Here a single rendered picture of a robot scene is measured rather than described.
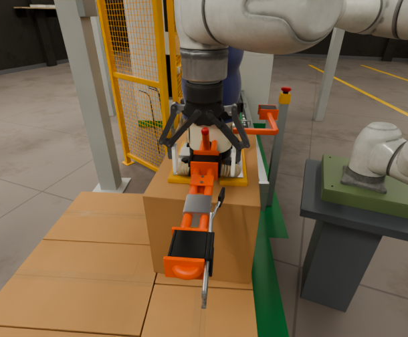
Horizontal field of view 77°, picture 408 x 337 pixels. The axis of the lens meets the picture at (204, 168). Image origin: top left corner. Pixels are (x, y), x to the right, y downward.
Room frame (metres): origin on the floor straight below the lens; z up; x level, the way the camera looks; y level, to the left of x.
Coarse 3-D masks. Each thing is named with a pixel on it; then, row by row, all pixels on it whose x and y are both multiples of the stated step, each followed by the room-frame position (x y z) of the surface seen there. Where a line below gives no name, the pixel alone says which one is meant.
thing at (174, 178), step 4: (184, 144) 1.07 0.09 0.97; (188, 144) 1.02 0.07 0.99; (180, 148) 1.04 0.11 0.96; (180, 160) 0.92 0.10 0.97; (184, 160) 0.87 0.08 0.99; (188, 160) 0.88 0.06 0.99; (172, 168) 0.86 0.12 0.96; (172, 172) 0.84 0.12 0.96; (172, 176) 0.81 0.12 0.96; (176, 176) 0.81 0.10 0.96; (180, 176) 0.81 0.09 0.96; (184, 176) 0.81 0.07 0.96; (188, 176) 0.81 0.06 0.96; (168, 180) 0.79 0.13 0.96; (172, 180) 0.79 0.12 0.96; (176, 180) 0.79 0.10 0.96; (180, 180) 0.79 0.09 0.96; (184, 180) 0.78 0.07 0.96; (188, 180) 0.78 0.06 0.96
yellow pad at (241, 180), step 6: (222, 162) 0.91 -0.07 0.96; (228, 162) 0.90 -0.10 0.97; (240, 162) 0.90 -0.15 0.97; (240, 174) 0.81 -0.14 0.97; (246, 174) 0.83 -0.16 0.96; (222, 180) 0.78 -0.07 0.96; (228, 180) 0.78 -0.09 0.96; (234, 180) 0.78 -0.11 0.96; (240, 180) 0.78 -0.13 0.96; (246, 180) 0.78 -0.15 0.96; (240, 186) 0.77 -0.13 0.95; (246, 186) 0.77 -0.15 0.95
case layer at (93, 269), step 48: (96, 192) 1.29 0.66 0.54; (48, 240) 0.89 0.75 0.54; (96, 240) 0.89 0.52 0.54; (144, 240) 0.89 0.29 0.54; (48, 288) 0.64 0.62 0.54; (96, 288) 0.64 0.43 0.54; (144, 288) 0.64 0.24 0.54; (192, 288) 0.64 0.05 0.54; (240, 288) 0.64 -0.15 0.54; (0, 336) 0.46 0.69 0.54; (48, 336) 0.46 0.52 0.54; (96, 336) 0.46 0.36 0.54; (144, 336) 0.46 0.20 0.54; (192, 336) 0.46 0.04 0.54; (240, 336) 0.46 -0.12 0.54
